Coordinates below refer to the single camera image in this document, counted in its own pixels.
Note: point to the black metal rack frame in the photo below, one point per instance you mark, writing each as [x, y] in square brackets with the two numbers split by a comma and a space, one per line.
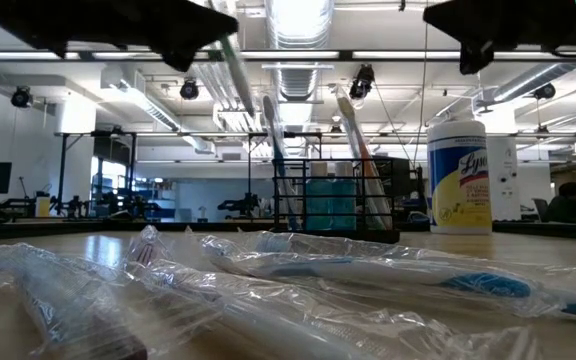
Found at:
[62, 165]

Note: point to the silver round air duct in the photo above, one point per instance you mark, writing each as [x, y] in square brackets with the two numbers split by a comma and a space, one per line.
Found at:
[528, 82]

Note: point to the small white round cap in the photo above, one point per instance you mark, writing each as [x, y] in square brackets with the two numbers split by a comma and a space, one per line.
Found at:
[344, 205]

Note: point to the silver spiral air duct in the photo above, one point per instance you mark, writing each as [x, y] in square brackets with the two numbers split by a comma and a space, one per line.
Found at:
[298, 80]

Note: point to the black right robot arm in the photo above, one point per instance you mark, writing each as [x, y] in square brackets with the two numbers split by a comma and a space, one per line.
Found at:
[568, 25]

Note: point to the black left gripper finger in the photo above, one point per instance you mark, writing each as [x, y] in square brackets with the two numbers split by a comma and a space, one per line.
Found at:
[203, 31]
[203, 12]

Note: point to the background black robot arm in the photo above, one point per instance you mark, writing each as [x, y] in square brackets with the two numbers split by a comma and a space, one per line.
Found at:
[243, 204]

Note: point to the person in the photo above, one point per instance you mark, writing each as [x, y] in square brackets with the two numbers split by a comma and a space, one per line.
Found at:
[565, 207]

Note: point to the grey office chair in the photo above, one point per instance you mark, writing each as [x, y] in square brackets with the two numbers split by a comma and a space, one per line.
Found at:
[539, 207]

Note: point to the yellow container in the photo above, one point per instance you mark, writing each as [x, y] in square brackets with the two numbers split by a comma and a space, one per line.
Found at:
[43, 206]

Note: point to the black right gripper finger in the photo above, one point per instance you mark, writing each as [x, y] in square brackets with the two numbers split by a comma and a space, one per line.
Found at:
[455, 12]
[453, 30]

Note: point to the black hanging ceiling lamp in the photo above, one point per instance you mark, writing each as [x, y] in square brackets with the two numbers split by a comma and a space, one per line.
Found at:
[20, 96]
[544, 91]
[363, 82]
[189, 89]

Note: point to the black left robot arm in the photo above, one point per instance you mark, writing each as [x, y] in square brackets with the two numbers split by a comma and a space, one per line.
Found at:
[43, 20]

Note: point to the white rectangular air duct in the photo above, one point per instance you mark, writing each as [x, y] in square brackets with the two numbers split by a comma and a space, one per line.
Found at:
[153, 112]

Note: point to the black metal table frame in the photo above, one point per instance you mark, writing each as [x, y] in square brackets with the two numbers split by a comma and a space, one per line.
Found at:
[118, 230]

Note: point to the yellow blue wipes canister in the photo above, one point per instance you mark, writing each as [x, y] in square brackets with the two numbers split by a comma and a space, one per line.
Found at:
[458, 200]

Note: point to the orange toothbrush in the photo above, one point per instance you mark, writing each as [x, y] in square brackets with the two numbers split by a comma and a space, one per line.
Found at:
[366, 165]

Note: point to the green toothbrush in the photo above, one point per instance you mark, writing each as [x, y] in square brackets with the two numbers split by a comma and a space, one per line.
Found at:
[238, 75]

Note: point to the small blue mouthwash bottle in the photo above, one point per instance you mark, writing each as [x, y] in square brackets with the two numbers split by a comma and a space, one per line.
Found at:
[318, 205]

